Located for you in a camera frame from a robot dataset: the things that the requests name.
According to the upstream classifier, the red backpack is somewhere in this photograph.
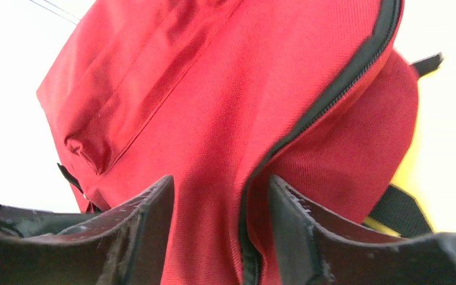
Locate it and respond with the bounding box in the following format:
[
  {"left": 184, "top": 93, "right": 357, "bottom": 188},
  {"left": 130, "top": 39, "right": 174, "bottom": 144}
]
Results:
[{"left": 36, "top": 0, "right": 445, "bottom": 285}]

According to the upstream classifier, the yellow notebook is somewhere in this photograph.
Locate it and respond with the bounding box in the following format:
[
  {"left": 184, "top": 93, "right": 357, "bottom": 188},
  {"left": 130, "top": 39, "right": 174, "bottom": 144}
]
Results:
[{"left": 363, "top": 111, "right": 435, "bottom": 238}]

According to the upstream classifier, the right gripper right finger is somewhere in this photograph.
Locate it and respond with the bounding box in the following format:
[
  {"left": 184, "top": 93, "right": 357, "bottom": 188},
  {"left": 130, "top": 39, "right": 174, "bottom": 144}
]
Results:
[{"left": 268, "top": 176, "right": 456, "bottom": 284}]

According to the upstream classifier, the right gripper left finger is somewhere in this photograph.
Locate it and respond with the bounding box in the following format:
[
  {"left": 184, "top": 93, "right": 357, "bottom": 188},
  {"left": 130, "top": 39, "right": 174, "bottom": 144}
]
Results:
[{"left": 0, "top": 176, "right": 174, "bottom": 284}]

